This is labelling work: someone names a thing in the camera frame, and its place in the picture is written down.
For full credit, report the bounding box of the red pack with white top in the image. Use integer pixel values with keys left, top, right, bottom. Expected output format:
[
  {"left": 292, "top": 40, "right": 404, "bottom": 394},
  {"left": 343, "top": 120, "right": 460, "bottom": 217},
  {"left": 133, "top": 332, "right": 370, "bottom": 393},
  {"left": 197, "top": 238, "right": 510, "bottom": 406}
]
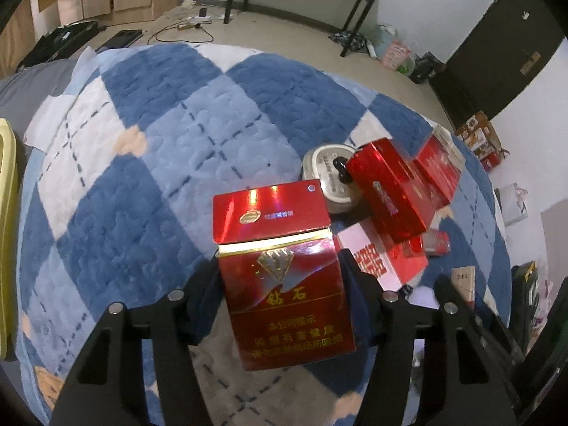
[{"left": 415, "top": 125, "right": 464, "bottom": 207}]

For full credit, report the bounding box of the black box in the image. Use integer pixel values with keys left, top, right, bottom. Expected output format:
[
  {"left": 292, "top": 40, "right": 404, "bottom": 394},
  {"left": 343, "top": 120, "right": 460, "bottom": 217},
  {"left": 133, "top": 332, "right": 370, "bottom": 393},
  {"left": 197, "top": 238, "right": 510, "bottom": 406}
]
[{"left": 510, "top": 262, "right": 555, "bottom": 356}]

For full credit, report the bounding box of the red cigarette pack gold band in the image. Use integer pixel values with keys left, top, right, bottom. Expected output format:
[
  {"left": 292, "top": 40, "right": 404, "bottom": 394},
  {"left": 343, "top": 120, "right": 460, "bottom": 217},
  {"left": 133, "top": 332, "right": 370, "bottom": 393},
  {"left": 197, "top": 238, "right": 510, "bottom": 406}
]
[{"left": 212, "top": 179, "right": 358, "bottom": 371}]

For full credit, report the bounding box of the round silver metal tin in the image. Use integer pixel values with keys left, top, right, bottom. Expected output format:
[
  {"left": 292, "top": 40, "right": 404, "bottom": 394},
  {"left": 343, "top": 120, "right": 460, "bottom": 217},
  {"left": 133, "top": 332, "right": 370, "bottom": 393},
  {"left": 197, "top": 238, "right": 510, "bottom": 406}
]
[{"left": 302, "top": 146, "right": 369, "bottom": 214}]

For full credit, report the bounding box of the black laptop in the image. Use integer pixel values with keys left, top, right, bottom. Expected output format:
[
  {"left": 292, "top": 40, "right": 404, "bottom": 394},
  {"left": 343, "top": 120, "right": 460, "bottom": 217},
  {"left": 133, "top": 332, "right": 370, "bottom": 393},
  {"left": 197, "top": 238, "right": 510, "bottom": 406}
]
[{"left": 95, "top": 29, "right": 143, "bottom": 50}]

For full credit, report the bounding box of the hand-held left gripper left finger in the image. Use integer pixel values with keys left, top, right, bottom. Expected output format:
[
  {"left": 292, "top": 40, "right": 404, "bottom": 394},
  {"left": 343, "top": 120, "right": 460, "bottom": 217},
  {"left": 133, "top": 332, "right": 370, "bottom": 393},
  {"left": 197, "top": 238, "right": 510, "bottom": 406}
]
[{"left": 49, "top": 257, "right": 234, "bottom": 426}]

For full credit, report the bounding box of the pink plastic bag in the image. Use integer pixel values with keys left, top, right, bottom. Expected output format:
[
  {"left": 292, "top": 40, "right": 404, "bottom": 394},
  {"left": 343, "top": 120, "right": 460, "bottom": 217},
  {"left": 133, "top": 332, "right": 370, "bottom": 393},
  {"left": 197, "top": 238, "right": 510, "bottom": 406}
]
[{"left": 382, "top": 40, "right": 411, "bottom": 71}]

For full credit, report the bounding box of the grey bedsheet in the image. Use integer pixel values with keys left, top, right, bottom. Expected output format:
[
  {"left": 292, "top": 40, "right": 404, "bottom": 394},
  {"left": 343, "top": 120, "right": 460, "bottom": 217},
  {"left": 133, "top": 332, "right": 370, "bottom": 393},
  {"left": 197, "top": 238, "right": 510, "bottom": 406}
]
[{"left": 0, "top": 58, "right": 78, "bottom": 129}]

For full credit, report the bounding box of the yellow plastic object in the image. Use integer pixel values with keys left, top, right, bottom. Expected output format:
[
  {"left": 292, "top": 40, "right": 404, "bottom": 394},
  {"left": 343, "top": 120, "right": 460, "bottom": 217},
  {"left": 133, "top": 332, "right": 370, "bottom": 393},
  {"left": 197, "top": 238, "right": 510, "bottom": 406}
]
[{"left": 0, "top": 118, "right": 19, "bottom": 361}]

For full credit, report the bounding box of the blue checked plush blanket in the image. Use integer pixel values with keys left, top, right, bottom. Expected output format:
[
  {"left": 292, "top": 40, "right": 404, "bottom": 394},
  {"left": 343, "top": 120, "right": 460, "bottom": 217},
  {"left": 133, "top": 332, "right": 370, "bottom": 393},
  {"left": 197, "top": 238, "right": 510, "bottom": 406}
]
[{"left": 13, "top": 43, "right": 524, "bottom": 426}]

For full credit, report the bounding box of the dark brown door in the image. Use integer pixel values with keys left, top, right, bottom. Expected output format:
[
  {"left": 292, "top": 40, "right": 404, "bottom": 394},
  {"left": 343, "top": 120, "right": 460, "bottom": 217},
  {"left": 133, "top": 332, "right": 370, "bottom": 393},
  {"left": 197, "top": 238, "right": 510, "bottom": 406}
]
[{"left": 428, "top": 0, "right": 566, "bottom": 131}]

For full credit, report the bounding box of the small clear red lighter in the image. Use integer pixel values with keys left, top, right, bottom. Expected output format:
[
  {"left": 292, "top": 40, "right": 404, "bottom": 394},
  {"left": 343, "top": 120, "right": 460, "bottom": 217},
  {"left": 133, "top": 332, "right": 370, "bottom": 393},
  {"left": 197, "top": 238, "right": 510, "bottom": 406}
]
[{"left": 402, "top": 230, "right": 451, "bottom": 259}]

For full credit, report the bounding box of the shiny red cigarette carton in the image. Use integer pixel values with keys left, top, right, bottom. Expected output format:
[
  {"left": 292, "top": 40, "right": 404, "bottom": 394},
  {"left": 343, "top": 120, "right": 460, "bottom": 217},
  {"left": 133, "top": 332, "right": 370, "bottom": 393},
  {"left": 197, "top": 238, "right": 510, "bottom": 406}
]
[{"left": 346, "top": 138, "right": 433, "bottom": 244}]

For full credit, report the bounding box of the black folding table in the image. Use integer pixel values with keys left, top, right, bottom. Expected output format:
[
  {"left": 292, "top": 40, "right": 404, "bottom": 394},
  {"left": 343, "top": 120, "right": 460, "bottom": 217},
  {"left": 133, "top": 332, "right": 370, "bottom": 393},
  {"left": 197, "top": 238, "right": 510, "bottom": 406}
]
[{"left": 224, "top": 0, "right": 402, "bottom": 58}]

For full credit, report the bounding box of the white sheet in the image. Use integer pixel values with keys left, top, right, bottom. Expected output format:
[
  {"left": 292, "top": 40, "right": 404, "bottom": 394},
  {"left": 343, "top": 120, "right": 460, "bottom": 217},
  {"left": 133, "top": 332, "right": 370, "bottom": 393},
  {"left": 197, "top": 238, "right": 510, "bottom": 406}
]
[{"left": 24, "top": 47, "right": 98, "bottom": 147}]

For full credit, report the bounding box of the black case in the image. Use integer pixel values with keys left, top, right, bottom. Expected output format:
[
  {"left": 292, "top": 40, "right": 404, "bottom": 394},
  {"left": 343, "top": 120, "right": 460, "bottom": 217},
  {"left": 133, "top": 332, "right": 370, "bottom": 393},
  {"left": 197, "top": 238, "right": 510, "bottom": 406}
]
[{"left": 18, "top": 20, "right": 100, "bottom": 69}]

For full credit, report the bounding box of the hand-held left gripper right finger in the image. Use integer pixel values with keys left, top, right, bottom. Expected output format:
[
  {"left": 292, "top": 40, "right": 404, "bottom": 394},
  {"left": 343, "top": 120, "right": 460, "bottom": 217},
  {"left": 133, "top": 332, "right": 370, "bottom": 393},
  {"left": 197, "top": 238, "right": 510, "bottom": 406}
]
[{"left": 335, "top": 248, "right": 529, "bottom": 426}]

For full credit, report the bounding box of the white power strip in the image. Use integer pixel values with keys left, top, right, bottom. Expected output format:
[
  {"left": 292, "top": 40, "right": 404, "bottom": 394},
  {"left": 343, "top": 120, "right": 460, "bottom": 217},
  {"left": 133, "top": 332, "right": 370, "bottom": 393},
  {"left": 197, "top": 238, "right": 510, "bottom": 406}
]
[{"left": 177, "top": 13, "right": 211, "bottom": 32}]

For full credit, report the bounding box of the small black object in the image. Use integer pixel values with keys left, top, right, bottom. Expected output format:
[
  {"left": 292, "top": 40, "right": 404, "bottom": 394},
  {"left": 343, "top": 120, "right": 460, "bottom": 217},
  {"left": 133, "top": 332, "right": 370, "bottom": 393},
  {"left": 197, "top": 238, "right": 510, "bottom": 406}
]
[{"left": 331, "top": 157, "right": 356, "bottom": 187}]

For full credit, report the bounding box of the black bag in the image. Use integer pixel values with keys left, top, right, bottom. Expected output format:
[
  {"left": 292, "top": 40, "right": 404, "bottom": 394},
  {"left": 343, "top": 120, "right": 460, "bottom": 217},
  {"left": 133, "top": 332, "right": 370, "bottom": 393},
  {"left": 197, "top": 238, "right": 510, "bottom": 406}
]
[{"left": 413, "top": 51, "right": 447, "bottom": 85}]

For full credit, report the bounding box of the white and red flat box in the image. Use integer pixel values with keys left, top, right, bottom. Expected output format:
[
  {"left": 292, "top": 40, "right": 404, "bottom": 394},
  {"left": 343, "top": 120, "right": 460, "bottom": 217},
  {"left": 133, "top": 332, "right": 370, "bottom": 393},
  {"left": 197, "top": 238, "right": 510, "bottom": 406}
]
[{"left": 335, "top": 219, "right": 429, "bottom": 291}]

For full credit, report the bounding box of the loose floor cable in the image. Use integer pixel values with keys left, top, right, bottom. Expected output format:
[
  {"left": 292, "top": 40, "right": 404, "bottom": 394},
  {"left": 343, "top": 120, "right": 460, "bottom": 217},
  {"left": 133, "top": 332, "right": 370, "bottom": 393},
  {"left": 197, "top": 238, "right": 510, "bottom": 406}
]
[{"left": 146, "top": 20, "right": 214, "bottom": 45}]

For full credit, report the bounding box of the brass door handle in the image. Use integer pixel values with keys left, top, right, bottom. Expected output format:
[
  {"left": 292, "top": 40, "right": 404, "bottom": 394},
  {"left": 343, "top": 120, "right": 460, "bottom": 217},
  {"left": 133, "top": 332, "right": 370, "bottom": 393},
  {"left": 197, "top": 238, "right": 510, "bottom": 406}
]
[{"left": 519, "top": 52, "right": 542, "bottom": 75}]

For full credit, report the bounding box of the small tan pack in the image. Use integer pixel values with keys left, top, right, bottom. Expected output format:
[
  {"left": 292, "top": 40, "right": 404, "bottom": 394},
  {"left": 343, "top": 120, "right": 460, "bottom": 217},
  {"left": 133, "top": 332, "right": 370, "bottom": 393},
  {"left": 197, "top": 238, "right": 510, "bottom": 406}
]
[{"left": 452, "top": 266, "right": 476, "bottom": 307}]

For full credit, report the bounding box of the orange printed cardboard box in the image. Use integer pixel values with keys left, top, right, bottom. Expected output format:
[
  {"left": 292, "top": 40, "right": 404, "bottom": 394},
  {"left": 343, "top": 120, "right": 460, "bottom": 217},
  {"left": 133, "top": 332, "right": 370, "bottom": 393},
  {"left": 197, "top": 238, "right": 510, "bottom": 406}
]
[{"left": 453, "top": 110, "right": 502, "bottom": 152}]

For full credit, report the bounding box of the patterned cloth pile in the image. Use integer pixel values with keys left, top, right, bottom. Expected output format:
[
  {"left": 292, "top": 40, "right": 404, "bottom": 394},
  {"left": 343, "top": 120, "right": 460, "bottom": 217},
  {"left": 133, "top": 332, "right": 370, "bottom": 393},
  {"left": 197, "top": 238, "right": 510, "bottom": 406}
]
[{"left": 328, "top": 31, "right": 369, "bottom": 51}]

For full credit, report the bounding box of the white printed box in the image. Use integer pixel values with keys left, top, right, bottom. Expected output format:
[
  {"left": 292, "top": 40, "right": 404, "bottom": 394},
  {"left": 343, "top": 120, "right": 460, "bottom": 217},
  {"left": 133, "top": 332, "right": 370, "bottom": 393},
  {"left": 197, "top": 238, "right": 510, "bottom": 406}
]
[{"left": 495, "top": 183, "right": 529, "bottom": 227}]

